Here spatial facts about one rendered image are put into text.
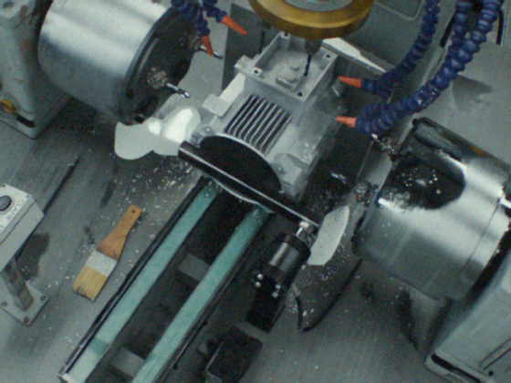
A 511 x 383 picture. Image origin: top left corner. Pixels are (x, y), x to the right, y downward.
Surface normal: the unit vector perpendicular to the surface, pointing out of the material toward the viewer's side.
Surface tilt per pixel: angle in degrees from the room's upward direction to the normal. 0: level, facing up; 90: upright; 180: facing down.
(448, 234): 43
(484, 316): 89
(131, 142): 0
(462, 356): 89
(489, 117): 0
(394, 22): 90
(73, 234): 0
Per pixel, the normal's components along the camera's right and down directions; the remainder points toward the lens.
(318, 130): 0.10, -0.49
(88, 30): -0.25, 0.08
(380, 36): -0.51, 0.73
